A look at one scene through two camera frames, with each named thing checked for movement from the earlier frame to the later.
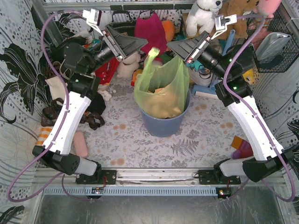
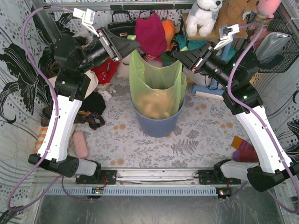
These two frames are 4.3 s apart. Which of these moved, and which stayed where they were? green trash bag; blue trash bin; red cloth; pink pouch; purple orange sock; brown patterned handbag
Moved: green trash bag; blue trash bin
Stayed: brown patterned handbag; pink pouch; purple orange sock; red cloth
